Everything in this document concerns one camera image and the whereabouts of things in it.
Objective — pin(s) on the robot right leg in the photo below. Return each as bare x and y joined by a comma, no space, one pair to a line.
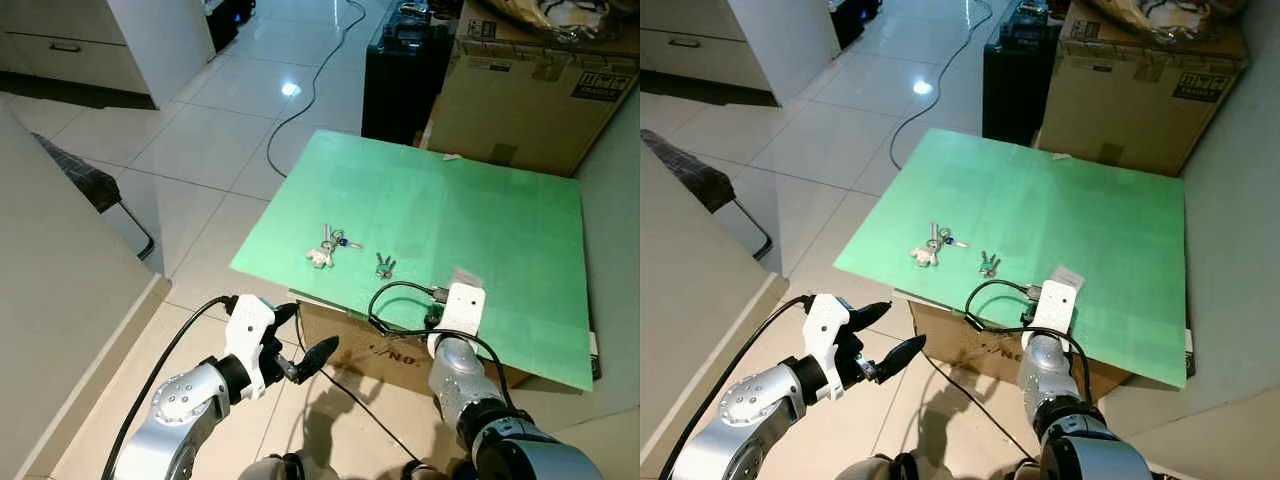
1028,472
435,472

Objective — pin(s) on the clear plastic bag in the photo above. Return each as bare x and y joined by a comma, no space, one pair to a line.
570,18
1170,18

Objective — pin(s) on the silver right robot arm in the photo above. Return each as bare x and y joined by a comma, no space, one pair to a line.
1075,430
500,435

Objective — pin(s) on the white cabinet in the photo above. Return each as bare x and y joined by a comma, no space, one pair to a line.
780,40
130,40

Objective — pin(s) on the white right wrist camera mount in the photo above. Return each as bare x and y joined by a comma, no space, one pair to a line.
465,308
1058,305

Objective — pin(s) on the large brown cardboard box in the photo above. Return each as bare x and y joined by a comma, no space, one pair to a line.
520,100
1120,100

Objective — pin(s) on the key bunch with white charm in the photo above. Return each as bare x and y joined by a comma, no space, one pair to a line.
925,253
322,255

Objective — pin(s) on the black case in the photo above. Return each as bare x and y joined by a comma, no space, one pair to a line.
1015,90
400,90

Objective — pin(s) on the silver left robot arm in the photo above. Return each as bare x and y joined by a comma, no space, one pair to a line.
178,410
745,415

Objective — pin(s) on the black device with blue light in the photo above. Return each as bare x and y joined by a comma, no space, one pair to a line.
228,20
855,20

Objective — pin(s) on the robot leg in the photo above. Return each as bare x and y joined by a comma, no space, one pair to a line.
270,468
870,468
1028,472
435,472

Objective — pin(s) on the dark grey fabric chair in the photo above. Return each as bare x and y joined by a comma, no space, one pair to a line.
90,180
700,180

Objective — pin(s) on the low brown cardboard box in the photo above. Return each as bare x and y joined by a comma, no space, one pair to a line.
345,345
950,345

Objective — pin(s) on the green board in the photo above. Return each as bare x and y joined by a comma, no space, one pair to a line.
1080,210
450,210

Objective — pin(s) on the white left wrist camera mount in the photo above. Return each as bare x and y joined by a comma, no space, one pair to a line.
825,325
245,325

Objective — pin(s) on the robot left leg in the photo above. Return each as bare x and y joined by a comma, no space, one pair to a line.
870,468
270,468

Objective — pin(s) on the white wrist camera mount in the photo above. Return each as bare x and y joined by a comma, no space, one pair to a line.
465,308
1058,305
825,325
245,325

